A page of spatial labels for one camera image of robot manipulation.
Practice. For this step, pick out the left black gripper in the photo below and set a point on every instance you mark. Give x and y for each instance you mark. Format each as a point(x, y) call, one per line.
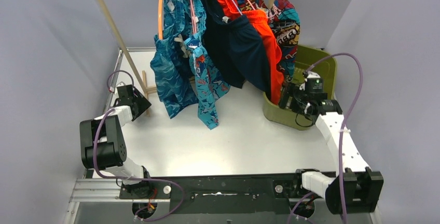
point(136, 100)

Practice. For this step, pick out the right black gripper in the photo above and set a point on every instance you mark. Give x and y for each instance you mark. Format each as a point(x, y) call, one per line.
point(292, 90)

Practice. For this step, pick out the orange shorts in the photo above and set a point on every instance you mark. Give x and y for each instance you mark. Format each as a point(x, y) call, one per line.
point(264, 37)

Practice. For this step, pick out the comic print shorts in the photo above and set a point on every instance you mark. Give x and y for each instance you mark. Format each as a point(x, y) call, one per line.
point(284, 22)

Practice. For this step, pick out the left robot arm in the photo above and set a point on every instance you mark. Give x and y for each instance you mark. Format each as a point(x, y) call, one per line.
point(102, 143)

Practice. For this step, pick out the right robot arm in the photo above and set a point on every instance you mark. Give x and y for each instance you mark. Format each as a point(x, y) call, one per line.
point(356, 187)

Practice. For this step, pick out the teal shark print shorts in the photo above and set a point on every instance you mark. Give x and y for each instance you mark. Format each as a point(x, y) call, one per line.
point(170, 66)

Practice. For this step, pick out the light blue shark shorts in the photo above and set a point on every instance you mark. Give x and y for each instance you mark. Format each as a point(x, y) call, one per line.
point(210, 85)

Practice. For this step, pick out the navy blue shorts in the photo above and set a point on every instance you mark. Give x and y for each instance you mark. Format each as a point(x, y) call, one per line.
point(217, 40)

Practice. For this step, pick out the orange wooden hanger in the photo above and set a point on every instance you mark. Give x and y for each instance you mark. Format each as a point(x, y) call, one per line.
point(160, 19)

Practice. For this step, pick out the green plastic basket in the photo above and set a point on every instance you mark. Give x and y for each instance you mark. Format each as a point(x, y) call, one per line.
point(307, 60)

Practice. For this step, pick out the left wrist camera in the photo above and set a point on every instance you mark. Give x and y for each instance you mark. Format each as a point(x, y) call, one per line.
point(114, 89)

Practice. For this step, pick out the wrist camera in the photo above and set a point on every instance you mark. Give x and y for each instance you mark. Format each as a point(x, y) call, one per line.
point(313, 82)
point(114, 89)

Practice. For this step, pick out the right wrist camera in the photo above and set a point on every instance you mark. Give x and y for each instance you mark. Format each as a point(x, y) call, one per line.
point(313, 82)

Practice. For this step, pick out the aluminium frame rail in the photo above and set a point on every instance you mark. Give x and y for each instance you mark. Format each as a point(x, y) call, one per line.
point(89, 190)

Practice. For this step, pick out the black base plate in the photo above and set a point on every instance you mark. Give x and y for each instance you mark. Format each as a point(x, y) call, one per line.
point(218, 194)

